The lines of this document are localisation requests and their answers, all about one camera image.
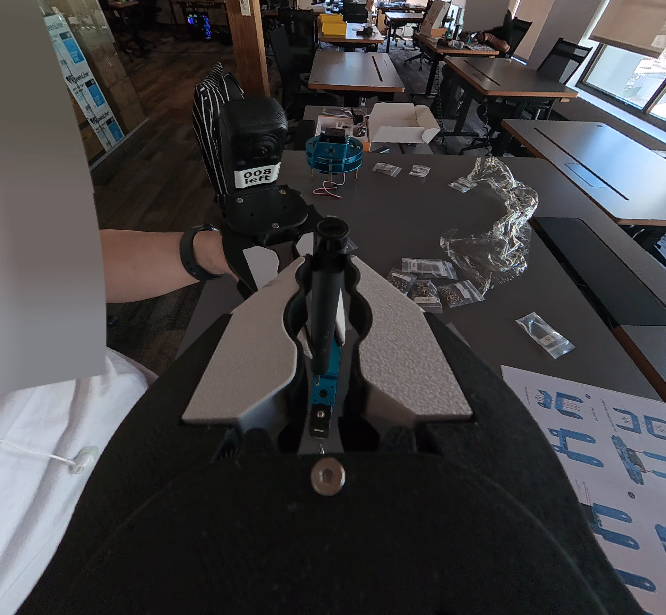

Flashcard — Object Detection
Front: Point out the wooden pillar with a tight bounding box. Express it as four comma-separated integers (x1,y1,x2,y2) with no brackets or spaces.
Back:
216,0,271,106

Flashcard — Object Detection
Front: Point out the person's white shirt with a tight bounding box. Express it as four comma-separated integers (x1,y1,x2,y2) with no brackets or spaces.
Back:
0,350,159,615

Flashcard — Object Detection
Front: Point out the white parts box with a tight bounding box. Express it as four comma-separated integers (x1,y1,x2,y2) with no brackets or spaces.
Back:
315,106,371,138

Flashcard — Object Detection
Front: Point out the dark adjoining desk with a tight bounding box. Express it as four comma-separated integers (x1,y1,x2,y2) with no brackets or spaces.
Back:
533,216,666,324

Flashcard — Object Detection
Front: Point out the white earphone with cable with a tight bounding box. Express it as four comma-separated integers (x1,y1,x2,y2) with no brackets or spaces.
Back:
0,438,100,475

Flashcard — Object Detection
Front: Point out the side window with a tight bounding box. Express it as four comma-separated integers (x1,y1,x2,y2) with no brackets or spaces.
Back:
578,43,666,121

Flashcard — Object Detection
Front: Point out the wood-edged office desk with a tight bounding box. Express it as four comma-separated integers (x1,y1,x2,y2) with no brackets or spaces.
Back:
445,55,579,102
502,120,666,227
317,22,386,53
308,50,405,94

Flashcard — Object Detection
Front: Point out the zip bag of small nuts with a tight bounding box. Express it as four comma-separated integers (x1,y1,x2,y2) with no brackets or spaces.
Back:
516,312,575,360

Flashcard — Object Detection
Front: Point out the black wristband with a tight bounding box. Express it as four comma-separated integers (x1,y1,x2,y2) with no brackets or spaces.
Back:
179,224,225,281

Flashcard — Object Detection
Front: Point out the blue round turntable base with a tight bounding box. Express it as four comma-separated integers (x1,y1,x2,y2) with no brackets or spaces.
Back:
304,127,365,181

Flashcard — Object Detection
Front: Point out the black electric screwdriver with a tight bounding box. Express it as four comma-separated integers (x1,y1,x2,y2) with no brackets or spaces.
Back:
307,217,357,374

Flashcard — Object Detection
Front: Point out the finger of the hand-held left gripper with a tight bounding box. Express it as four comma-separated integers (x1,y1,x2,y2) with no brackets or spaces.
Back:
244,240,305,294
333,290,348,346

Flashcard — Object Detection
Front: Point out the beige roller blind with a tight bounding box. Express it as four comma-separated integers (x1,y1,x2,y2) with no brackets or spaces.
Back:
590,0,666,59

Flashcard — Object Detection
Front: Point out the open instruction booklet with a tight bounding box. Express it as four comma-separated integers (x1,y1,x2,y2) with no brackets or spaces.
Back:
501,365,666,615

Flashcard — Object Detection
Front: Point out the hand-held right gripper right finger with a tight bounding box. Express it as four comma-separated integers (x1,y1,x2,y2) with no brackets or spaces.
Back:
346,255,475,433

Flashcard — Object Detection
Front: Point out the brown cardboard box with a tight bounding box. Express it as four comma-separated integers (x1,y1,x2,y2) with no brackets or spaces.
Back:
419,0,452,36

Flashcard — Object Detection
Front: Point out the person's left forearm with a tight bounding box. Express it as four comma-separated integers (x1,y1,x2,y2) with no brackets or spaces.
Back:
99,229,232,309

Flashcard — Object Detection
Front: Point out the black white striped garment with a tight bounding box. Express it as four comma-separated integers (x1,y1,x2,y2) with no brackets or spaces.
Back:
191,62,246,198

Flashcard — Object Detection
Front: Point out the computer tower with lights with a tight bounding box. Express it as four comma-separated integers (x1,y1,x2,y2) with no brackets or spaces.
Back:
186,11,215,42

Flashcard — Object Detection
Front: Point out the dark grey desk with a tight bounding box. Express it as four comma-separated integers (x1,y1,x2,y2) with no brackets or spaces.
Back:
177,149,666,457

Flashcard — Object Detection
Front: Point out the white open cardboard box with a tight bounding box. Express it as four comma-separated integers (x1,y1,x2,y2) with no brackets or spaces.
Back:
367,102,443,146

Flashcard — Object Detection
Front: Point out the blue metal bracket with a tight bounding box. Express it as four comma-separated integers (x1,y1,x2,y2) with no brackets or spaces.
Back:
309,334,339,408

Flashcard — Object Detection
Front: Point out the zip bag of metal rings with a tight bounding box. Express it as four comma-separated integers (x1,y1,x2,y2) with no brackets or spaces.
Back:
437,279,486,308

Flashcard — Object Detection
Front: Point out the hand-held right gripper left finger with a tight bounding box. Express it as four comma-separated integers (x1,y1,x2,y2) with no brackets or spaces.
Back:
181,255,314,436

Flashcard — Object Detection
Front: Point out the zip bag of short screws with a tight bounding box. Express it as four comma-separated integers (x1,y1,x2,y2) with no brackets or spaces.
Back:
411,282,443,314

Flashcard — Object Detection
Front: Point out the black office chair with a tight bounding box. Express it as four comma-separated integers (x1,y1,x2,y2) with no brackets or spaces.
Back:
536,37,594,86
268,6,319,116

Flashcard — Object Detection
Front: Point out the crumpled clear plastic wrap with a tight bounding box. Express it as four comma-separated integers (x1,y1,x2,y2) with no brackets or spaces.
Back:
439,156,539,288

